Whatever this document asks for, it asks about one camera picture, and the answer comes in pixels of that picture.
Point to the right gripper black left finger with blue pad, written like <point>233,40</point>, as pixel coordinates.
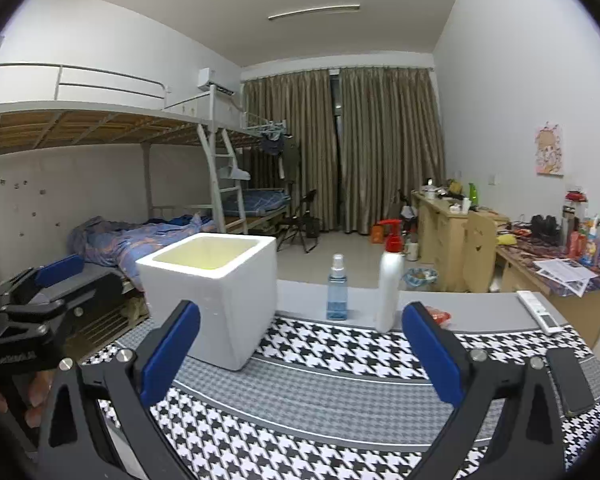
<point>74,440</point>

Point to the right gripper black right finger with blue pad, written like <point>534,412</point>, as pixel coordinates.
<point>527,440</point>

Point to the orange stool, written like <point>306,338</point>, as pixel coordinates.
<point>377,234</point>

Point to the blue trash basket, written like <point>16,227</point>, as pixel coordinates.
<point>420,278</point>

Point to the white pump bottle red cap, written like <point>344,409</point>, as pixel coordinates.
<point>390,274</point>

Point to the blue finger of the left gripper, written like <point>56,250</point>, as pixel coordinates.
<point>59,271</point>

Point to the white papers on desk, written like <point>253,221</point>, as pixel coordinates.
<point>566,273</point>

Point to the blue spray bottle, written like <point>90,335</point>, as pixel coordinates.
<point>337,290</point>

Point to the wooden chair smiley face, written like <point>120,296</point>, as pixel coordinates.
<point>479,252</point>

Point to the wooden desk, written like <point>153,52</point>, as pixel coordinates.
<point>442,235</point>

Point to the ceiling tube light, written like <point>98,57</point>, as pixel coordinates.
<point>330,8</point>

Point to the white styrofoam box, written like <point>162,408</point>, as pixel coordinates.
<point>233,281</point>

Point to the white remote control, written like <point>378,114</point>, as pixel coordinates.
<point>536,309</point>

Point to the green bottle on desk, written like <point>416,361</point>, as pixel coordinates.
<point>473,195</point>

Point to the white air conditioner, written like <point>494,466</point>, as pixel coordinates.
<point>215,82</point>

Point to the white thermos bottle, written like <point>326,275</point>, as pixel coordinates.
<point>412,251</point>

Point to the metal bunk bed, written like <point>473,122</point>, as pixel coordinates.
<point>78,143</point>

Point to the black folding chair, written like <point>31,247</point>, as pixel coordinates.
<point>301,225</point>

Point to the red packaged snack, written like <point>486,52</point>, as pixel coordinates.
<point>440,317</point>

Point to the brown curtains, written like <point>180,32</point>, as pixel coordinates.
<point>378,135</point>

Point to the black smartphone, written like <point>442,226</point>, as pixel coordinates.
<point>570,381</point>

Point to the houndstooth table mat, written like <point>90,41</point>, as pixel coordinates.
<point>316,401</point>

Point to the anime wall poster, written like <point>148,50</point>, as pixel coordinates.
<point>549,151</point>

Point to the blue plaid quilt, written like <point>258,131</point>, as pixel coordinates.
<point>119,244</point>

